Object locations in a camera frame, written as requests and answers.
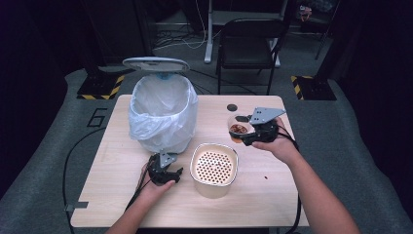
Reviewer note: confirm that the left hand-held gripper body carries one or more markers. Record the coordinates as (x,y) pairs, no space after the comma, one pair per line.
(167,158)

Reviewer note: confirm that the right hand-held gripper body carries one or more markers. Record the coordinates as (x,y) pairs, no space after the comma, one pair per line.
(264,115)

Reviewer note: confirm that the brown food residue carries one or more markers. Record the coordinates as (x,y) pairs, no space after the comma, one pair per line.
(238,129)

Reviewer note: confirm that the clear cup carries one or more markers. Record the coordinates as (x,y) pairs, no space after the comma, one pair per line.
(233,125)

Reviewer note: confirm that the white trash can with lid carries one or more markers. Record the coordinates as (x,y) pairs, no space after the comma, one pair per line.
(156,64)

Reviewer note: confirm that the person's left hand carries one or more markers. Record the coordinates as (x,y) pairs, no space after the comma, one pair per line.
(154,191)

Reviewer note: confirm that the person's right hand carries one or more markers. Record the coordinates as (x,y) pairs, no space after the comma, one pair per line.
(282,148)

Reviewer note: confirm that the beige container with perforated strainer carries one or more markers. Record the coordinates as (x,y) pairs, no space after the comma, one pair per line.
(214,167)

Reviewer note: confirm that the black base with hazard stripes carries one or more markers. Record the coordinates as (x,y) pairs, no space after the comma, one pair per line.
(316,88)
(99,87)

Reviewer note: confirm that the black folding chair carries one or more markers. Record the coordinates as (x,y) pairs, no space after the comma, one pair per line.
(250,42)

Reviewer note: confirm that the grey floor tape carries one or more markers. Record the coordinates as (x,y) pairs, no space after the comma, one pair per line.
(78,205)

